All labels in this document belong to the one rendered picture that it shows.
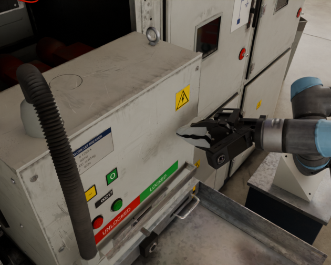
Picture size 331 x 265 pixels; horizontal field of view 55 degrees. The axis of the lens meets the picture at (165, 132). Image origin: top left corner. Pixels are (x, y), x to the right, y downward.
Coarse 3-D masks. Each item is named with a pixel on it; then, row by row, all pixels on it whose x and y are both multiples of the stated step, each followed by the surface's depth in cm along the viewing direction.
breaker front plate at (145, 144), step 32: (192, 64) 75; (160, 96) 69; (192, 96) 81; (96, 128) 57; (128, 128) 65; (160, 128) 75; (128, 160) 70; (160, 160) 82; (192, 160) 98; (32, 192) 51; (128, 192) 76; (160, 192) 89; (64, 224) 61; (128, 224) 81; (64, 256) 66
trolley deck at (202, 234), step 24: (192, 216) 106; (216, 216) 106; (168, 240) 99; (192, 240) 99; (216, 240) 99; (240, 240) 99; (144, 264) 93; (168, 264) 93; (192, 264) 93; (216, 264) 93; (240, 264) 93; (264, 264) 93; (288, 264) 93
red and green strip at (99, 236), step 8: (176, 168) 91; (160, 176) 85; (168, 176) 89; (152, 184) 84; (160, 184) 87; (144, 192) 82; (136, 200) 80; (128, 208) 79; (120, 216) 77; (112, 224) 76; (104, 232) 74; (96, 240) 73
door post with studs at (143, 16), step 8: (136, 0) 87; (144, 0) 88; (152, 0) 91; (136, 8) 88; (144, 8) 90; (152, 8) 92; (136, 16) 89; (144, 16) 91; (152, 16) 94; (136, 24) 90; (144, 24) 93; (152, 24) 95; (144, 32) 94; (152, 32) 97
